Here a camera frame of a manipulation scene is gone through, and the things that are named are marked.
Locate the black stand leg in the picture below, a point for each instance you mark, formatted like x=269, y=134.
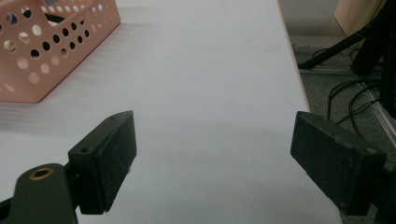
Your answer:
x=336, y=49

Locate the aluminium floor rail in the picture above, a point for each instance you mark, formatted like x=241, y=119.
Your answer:
x=378, y=107

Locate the pink perforated plastic basket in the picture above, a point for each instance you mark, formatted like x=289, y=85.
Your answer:
x=46, y=53

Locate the black metal stand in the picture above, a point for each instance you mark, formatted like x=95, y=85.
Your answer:
x=384, y=56

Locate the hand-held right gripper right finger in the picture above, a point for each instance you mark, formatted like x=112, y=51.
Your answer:
x=333, y=158

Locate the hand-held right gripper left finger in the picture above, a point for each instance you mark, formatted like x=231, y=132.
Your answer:
x=102, y=165

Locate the light wooden board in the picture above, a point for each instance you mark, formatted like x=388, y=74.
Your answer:
x=355, y=14

